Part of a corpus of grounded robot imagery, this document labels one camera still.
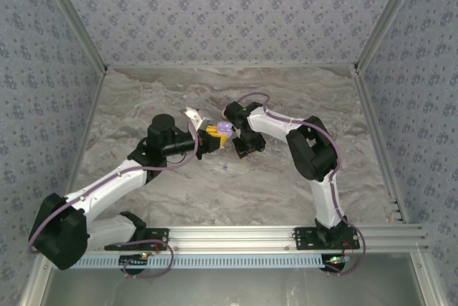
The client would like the wide aluminium extrusion beam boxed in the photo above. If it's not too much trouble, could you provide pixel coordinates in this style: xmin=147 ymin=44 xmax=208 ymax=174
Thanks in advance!
xmin=39 ymin=225 xmax=429 ymax=252

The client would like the small black controller board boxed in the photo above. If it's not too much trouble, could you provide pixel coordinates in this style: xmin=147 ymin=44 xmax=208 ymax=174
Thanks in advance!
xmin=323 ymin=254 xmax=349 ymax=272
xmin=119 ymin=252 xmax=150 ymax=268

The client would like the grey metal sheet panel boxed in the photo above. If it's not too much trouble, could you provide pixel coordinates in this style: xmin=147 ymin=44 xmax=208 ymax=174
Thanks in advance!
xmin=46 ymin=252 xmax=422 ymax=306

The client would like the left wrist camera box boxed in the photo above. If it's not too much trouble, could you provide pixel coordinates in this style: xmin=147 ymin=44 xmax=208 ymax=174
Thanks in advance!
xmin=180 ymin=107 xmax=211 ymax=131

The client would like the thin aluminium frame bar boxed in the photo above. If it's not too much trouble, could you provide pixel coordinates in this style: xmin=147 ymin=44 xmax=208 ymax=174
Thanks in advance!
xmin=107 ymin=64 xmax=356 ymax=70

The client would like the aluminium table edge rail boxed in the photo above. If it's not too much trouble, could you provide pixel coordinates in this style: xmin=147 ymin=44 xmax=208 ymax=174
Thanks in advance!
xmin=53 ymin=68 xmax=108 ymax=227
xmin=351 ymin=68 xmax=409 ymax=224

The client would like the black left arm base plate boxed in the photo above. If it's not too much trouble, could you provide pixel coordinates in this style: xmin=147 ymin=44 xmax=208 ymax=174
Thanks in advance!
xmin=104 ymin=227 xmax=170 ymax=252

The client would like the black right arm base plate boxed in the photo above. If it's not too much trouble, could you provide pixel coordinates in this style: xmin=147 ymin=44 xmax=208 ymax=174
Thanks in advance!
xmin=293 ymin=227 xmax=361 ymax=252

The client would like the light blue slotted cable duct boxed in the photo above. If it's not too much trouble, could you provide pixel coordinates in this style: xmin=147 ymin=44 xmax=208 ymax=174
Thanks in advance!
xmin=78 ymin=254 xmax=325 ymax=270

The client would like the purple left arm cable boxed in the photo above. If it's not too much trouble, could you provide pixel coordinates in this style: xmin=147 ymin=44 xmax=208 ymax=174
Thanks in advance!
xmin=27 ymin=107 xmax=201 ymax=279

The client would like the aluminium frame post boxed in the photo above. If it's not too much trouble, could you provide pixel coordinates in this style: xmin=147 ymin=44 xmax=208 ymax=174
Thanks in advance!
xmin=354 ymin=0 xmax=427 ymax=73
xmin=34 ymin=0 xmax=109 ymax=73

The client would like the aluminium frame leg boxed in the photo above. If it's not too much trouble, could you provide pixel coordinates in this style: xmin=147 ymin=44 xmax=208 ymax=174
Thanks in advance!
xmin=19 ymin=250 xmax=54 ymax=306
xmin=409 ymin=250 xmax=448 ymax=306

